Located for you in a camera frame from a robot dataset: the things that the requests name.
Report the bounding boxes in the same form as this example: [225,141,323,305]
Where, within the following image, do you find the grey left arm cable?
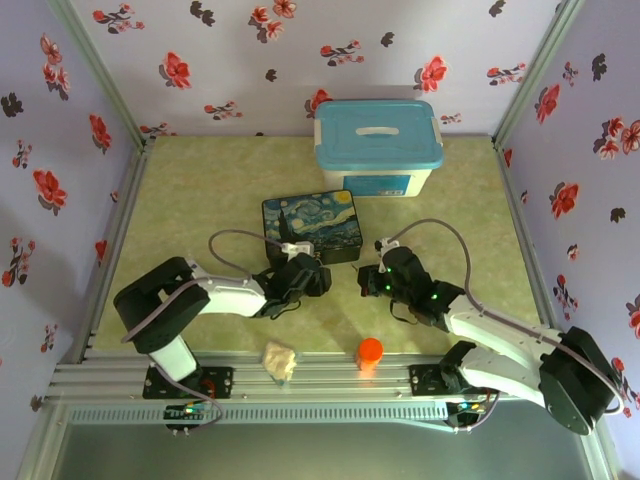
[122,228,291,346]

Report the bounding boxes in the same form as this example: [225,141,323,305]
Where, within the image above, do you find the slotted grey cable duct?
[66,404,451,425]

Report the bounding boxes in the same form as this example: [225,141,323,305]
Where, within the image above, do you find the starry night tin box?
[261,189,365,267]

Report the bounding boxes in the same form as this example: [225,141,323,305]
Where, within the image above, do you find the aluminium frame rail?
[79,142,151,362]
[48,351,506,407]
[492,137,560,334]

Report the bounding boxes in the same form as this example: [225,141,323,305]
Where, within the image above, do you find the white storage box blue lid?
[313,99,445,199]

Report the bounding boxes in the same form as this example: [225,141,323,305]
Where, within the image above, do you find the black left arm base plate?
[143,364,235,401]

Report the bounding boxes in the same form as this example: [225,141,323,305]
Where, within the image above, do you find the crumpled white plastic bag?
[263,341,297,387]

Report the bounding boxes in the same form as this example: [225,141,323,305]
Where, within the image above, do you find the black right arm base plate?
[408,363,501,402]

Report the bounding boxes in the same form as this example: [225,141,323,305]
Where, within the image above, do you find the aluminium corner post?
[492,0,587,149]
[52,0,151,149]

